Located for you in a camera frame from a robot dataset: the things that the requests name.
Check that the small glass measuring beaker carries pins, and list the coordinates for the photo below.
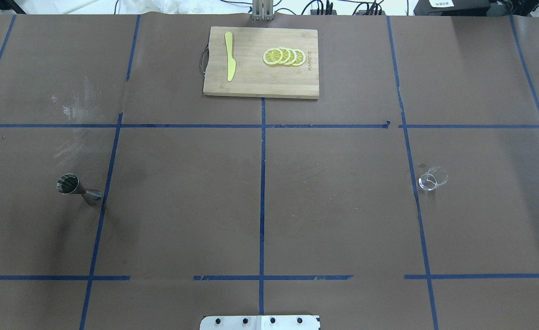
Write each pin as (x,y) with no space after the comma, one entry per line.
(433,178)

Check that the wooden cutting board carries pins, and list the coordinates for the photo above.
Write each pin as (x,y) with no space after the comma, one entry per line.
(253,78)

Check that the yellow plastic knife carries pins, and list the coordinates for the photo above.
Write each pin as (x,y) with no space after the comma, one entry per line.
(231,62)

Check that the lemon slices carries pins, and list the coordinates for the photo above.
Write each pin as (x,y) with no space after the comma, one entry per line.
(284,56)

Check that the black box with label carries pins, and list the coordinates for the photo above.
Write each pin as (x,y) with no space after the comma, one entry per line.
(454,8)

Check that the aluminium frame post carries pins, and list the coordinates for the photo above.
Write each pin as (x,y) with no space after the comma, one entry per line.
(262,10)

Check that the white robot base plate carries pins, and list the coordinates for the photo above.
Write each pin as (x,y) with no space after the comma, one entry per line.
(261,322)

